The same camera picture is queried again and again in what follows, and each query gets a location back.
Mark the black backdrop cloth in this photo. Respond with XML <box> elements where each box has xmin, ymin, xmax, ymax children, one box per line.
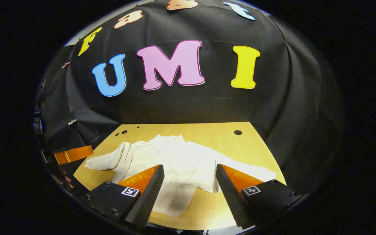
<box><xmin>35</xmin><ymin>0</ymin><xmax>343</xmax><ymax>196</ymax></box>

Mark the black camera on stand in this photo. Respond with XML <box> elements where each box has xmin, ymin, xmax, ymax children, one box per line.
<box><xmin>33</xmin><ymin>80</ymin><xmax>47</xmax><ymax>139</ymax></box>

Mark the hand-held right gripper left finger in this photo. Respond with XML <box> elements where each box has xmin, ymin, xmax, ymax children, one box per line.
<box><xmin>78</xmin><ymin>164</ymin><xmax>165</xmax><ymax>230</ymax></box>

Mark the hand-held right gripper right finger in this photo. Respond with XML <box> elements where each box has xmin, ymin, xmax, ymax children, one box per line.
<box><xmin>216</xmin><ymin>164</ymin><xmax>303</xmax><ymax>229</ymax></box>

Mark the cream long-sleeved sweatshirt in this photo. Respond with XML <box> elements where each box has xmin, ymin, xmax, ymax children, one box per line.
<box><xmin>84</xmin><ymin>134</ymin><xmax>277</xmax><ymax>218</ymax></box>

